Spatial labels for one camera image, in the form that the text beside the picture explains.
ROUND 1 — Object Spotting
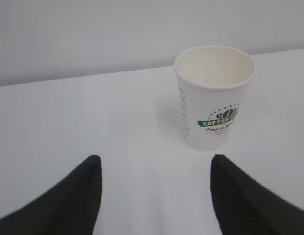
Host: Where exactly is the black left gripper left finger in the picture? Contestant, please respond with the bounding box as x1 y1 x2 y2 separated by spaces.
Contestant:
0 155 102 235

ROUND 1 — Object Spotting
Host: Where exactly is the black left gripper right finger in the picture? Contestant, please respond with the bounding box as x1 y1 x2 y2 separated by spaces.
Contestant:
210 154 304 235

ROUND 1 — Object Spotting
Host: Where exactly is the white paper coffee cup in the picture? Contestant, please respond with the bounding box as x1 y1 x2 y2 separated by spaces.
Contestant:
174 46 256 151

